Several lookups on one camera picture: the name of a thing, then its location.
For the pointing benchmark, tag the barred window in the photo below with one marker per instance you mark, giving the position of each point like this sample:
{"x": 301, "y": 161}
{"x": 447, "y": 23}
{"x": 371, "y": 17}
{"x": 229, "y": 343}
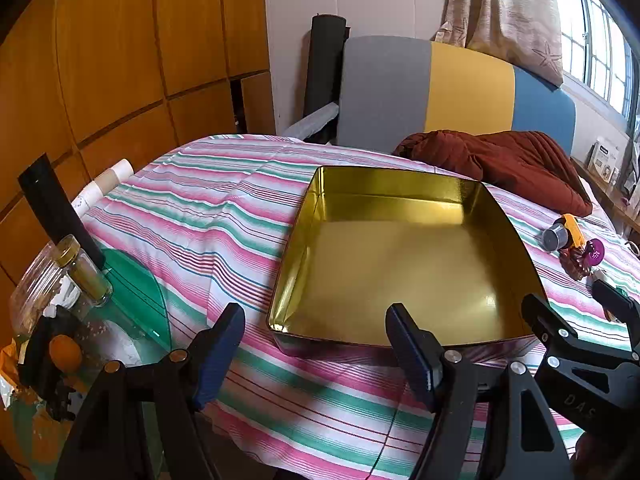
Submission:
{"x": 600, "y": 50}

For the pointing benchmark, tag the glass jar with gold lid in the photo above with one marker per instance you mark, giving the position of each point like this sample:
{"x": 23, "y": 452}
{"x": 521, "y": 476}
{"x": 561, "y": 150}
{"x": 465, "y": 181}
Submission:
{"x": 82, "y": 270}

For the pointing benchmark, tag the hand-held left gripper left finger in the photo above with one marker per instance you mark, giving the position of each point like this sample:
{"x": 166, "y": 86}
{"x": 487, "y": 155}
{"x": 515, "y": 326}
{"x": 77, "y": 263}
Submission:
{"x": 220, "y": 360}

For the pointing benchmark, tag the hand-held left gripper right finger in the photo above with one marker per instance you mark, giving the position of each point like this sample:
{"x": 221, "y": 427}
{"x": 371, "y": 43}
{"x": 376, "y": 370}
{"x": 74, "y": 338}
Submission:
{"x": 407, "y": 355}

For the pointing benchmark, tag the white paper roll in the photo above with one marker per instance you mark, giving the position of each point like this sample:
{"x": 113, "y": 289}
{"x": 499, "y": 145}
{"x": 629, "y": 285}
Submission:
{"x": 107, "y": 180}

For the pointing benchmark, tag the black rolled mat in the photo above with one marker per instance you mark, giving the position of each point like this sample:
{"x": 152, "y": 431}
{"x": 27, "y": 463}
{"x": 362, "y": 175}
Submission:
{"x": 322, "y": 70}

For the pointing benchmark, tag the orange ball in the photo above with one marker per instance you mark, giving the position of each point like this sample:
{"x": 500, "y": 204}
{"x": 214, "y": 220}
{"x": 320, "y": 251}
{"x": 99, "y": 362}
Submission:
{"x": 65, "y": 352}

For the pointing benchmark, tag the yellow toy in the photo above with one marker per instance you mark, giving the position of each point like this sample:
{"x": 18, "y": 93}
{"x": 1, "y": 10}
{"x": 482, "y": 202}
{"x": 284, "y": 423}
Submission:
{"x": 575, "y": 230}

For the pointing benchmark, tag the black tube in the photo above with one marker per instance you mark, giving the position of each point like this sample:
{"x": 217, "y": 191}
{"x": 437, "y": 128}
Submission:
{"x": 55, "y": 200}

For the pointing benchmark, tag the grey yellow blue headboard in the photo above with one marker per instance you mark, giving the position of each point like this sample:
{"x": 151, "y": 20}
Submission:
{"x": 385, "y": 90}

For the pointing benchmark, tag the purple funnel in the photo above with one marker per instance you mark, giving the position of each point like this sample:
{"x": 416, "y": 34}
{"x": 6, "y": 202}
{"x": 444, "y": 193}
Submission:
{"x": 595, "y": 252}

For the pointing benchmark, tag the white cardboard box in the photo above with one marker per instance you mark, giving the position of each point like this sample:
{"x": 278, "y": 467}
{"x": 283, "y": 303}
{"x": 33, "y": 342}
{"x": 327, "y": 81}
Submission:
{"x": 602, "y": 157}

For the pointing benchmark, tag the gold square tin box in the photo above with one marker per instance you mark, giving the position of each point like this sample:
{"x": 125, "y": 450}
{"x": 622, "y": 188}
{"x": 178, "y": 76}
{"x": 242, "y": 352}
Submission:
{"x": 400, "y": 260}

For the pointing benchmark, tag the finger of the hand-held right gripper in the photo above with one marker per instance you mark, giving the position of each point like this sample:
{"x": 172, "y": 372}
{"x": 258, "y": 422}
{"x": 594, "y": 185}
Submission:
{"x": 539, "y": 316}
{"x": 614, "y": 301}

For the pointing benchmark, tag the wooden wardrobe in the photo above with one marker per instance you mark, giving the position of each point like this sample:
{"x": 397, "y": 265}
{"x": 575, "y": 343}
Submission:
{"x": 110, "y": 35}

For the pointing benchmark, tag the beige printed curtain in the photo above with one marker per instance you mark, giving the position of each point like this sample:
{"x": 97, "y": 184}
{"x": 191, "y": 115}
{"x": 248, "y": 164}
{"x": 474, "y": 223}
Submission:
{"x": 510, "y": 10}

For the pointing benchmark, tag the brown padded jacket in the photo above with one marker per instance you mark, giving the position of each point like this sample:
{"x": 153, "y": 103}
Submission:
{"x": 500, "y": 160}

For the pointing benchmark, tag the green glass table top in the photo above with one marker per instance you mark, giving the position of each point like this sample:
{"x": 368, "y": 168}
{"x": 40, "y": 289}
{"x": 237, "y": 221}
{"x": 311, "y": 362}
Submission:
{"x": 135, "y": 285}

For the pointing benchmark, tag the clear plastic jar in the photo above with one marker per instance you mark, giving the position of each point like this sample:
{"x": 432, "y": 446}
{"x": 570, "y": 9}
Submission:
{"x": 35, "y": 290}

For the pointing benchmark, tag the wooden shelf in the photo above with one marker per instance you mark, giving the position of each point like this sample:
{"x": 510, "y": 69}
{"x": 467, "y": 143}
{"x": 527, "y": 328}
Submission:
{"x": 615, "y": 205}

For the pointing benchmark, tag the dark red toy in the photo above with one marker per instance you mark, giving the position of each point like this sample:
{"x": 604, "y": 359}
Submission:
{"x": 576, "y": 264}

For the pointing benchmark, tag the striped blanket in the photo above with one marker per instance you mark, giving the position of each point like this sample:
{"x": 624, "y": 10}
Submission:
{"x": 200, "y": 220}

